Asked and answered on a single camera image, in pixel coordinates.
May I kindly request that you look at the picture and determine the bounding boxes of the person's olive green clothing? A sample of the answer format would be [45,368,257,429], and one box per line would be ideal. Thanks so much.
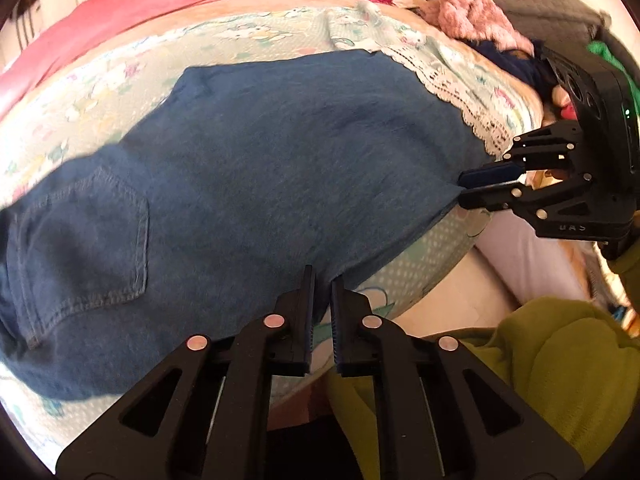
[327,297,640,480]

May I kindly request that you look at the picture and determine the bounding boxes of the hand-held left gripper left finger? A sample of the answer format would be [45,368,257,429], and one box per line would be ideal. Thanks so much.
[55,265,317,480]

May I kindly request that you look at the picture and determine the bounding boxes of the navy blue cloth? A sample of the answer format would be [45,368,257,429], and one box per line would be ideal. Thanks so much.
[470,37,558,98]

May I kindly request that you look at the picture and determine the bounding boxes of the cartoon cat printed blanket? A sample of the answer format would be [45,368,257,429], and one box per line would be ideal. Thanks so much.
[0,0,543,461]

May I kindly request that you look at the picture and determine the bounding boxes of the pink fluffy cloth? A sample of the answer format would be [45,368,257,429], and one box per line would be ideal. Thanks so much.
[437,0,536,56]

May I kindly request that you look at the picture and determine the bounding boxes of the blue denim pants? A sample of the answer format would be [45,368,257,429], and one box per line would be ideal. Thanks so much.
[0,51,493,401]

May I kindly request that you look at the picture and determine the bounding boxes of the lavender cloth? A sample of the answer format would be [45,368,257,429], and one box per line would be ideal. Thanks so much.
[475,210,586,306]

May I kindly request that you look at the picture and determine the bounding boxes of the bright green cloth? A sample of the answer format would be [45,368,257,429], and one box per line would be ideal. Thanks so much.
[585,40,640,111]

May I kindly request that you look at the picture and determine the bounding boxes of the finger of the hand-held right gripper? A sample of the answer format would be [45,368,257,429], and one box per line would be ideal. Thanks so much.
[457,175,632,239]
[459,120,598,187]

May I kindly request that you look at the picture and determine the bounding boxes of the white mattress edge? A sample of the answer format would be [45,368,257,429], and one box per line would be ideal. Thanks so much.
[390,250,521,341]

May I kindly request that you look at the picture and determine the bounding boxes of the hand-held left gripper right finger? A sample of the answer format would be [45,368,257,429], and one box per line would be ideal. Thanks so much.
[330,275,586,480]

